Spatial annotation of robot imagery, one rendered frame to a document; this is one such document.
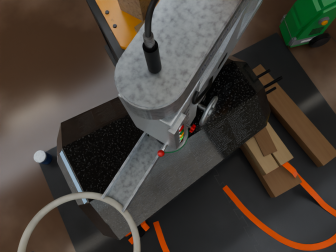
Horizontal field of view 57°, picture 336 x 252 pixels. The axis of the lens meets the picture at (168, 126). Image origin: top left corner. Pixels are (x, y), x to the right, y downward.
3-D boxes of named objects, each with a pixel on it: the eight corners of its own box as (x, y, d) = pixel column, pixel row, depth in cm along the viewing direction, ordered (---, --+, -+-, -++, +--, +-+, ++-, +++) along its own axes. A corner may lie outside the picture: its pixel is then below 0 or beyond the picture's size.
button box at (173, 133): (180, 131, 133) (179, 111, 105) (185, 134, 132) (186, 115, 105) (170, 146, 131) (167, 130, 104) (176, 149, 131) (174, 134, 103)
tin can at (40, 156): (54, 159, 261) (48, 156, 249) (45, 167, 260) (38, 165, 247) (47, 150, 263) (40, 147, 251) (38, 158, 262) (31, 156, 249)
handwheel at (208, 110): (199, 94, 148) (201, 81, 133) (218, 104, 146) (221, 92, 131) (183, 119, 145) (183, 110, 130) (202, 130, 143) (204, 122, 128)
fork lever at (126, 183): (174, 76, 158) (174, 72, 153) (207, 94, 154) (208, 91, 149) (97, 194, 143) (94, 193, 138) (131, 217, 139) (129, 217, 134)
